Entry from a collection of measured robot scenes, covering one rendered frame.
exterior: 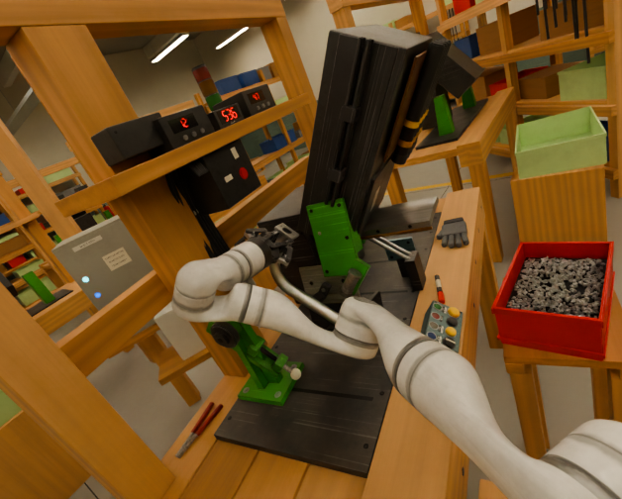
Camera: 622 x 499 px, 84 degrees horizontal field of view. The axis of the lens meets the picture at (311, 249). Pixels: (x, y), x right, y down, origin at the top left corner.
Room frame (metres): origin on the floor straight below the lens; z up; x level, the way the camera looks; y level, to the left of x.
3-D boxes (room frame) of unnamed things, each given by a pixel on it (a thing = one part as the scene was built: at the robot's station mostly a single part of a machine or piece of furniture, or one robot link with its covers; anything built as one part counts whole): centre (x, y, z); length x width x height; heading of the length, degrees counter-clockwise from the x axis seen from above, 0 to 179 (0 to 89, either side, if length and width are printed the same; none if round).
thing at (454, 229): (1.09, -0.49, 0.91); 0.20 x 0.11 x 0.03; 151
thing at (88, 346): (1.21, 0.22, 1.23); 1.30 x 0.05 x 0.09; 144
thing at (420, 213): (1.00, -0.21, 1.11); 0.39 x 0.16 x 0.03; 54
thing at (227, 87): (6.95, -0.29, 1.14); 2.45 x 0.55 x 2.28; 135
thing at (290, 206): (1.16, -0.03, 1.07); 0.30 x 0.18 x 0.34; 144
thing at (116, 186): (1.14, 0.13, 1.52); 0.90 x 0.25 x 0.04; 144
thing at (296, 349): (0.99, -0.08, 0.89); 1.10 x 0.42 x 0.02; 144
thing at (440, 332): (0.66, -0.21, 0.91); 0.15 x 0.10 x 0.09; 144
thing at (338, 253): (0.89, -0.09, 1.17); 0.13 x 0.12 x 0.20; 144
